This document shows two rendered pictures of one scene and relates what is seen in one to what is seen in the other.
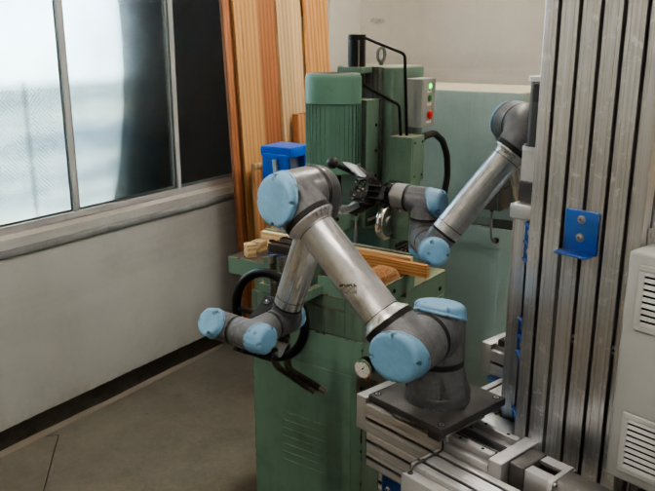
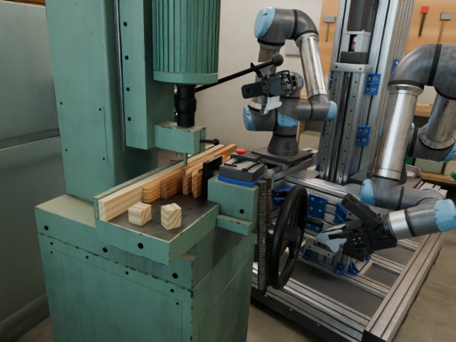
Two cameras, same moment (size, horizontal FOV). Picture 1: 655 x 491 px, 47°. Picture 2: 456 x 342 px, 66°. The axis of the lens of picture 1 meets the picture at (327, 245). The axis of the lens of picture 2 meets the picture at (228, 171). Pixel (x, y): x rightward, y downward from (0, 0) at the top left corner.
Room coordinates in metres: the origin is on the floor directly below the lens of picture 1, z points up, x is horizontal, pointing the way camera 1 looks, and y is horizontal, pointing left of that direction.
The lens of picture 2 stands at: (2.43, 0.98, 1.29)
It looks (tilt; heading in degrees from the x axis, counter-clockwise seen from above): 19 degrees down; 261
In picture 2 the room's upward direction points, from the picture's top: 3 degrees clockwise
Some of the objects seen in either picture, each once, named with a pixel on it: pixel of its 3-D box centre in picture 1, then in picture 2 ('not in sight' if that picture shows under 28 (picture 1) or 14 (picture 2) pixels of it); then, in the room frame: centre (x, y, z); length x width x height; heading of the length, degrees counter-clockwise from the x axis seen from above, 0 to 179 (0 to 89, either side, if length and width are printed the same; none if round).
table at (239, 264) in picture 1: (310, 275); (212, 199); (2.32, 0.06, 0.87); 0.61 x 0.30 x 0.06; 56
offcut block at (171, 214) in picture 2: (250, 249); (171, 216); (2.44, 0.26, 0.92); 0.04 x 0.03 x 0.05; 27
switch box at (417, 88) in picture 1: (420, 101); not in sight; (2.59, -0.32, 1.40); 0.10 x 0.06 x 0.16; 146
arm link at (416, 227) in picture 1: (424, 238); (292, 110); (2.00, -0.26, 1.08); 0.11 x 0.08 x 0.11; 3
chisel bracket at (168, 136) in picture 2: (336, 221); (180, 139); (2.42, -0.03, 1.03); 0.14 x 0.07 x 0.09; 146
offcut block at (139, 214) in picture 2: (259, 245); (140, 214); (2.51, 0.24, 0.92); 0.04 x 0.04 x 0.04; 58
